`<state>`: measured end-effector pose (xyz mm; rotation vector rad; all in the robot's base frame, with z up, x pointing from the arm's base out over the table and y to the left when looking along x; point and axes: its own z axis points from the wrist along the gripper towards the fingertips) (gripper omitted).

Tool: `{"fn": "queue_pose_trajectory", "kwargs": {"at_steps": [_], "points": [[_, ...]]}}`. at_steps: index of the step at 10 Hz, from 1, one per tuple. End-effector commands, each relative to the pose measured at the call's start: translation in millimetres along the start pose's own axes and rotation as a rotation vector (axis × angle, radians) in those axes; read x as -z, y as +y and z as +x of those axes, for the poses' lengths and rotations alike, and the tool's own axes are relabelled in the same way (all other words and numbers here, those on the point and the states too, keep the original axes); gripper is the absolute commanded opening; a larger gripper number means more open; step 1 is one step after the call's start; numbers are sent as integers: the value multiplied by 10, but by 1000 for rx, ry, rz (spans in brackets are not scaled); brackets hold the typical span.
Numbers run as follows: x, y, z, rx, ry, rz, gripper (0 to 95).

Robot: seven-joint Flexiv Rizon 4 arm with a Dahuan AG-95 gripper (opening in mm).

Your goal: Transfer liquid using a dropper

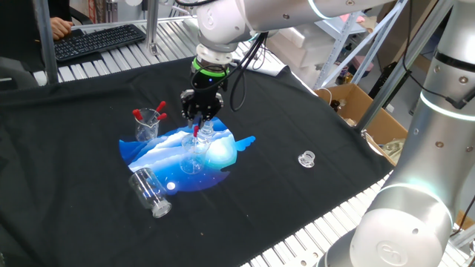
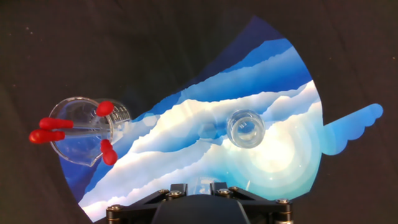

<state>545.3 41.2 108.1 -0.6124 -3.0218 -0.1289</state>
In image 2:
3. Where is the small glass beaker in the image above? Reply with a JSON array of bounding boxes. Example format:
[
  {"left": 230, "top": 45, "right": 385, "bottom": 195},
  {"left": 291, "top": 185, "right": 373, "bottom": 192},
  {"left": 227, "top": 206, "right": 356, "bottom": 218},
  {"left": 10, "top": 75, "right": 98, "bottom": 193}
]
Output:
[{"left": 48, "top": 96, "right": 131, "bottom": 167}]

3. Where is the small glass vial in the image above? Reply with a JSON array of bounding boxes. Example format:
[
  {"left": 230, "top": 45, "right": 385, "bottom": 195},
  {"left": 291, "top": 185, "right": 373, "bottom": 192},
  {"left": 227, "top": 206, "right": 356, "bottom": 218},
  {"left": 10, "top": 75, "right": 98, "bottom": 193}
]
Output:
[{"left": 226, "top": 108, "right": 266, "bottom": 149}]

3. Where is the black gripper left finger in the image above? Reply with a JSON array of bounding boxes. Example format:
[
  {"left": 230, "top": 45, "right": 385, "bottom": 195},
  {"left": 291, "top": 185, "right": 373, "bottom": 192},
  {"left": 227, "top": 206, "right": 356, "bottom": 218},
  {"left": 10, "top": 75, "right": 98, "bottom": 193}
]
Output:
[{"left": 106, "top": 183, "right": 189, "bottom": 224}]

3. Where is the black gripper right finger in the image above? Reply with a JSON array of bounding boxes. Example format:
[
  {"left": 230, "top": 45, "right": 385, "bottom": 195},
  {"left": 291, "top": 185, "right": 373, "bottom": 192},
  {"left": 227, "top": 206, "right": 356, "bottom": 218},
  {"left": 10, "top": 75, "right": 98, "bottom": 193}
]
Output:
[{"left": 210, "top": 182, "right": 294, "bottom": 224}]

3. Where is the black cloth with blue print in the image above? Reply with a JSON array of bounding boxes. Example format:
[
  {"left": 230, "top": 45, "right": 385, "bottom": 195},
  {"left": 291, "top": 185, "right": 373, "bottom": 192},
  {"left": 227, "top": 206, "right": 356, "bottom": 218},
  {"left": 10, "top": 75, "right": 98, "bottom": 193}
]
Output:
[{"left": 0, "top": 0, "right": 398, "bottom": 224}]

